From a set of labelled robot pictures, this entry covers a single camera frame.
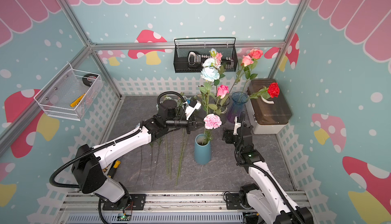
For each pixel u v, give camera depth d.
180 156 0.88
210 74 0.57
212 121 0.62
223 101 0.67
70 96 0.73
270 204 0.43
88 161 0.44
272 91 0.75
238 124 0.71
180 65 0.85
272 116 0.93
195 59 0.89
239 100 0.94
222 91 0.62
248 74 0.87
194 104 0.62
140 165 0.87
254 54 0.83
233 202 0.74
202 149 0.74
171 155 0.89
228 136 0.72
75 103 0.71
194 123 0.62
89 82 0.81
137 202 0.75
